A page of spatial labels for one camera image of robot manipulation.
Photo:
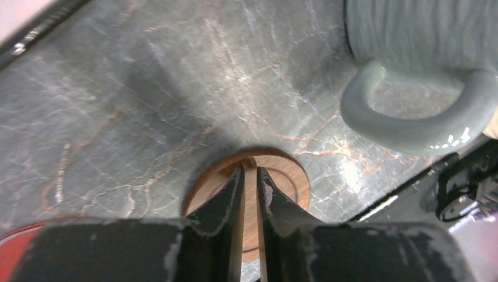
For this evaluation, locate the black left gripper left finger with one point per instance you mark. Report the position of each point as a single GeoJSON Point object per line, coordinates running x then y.
{"type": "Point", "coordinates": [204, 246]}

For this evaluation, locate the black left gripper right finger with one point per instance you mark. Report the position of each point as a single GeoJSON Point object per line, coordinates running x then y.
{"type": "Point", "coordinates": [296, 246]}

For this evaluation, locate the dark brown round coaster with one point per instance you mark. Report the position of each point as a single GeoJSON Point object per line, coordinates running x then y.
{"type": "Point", "coordinates": [289, 176]}

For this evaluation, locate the red round coaster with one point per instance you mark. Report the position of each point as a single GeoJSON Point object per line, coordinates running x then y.
{"type": "Point", "coordinates": [13, 246]}

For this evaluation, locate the grey ceramic mug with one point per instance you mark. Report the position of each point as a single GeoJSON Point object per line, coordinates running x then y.
{"type": "Point", "coordinates": [438, 45]}

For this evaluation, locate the strawberry print serving tray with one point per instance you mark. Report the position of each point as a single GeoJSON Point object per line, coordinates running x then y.
{"type": "Point", "coordinates": [35, 29]}

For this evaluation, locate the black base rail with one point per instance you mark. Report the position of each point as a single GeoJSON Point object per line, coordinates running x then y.
{"type": "Point", "coordinates": [455, 187]}

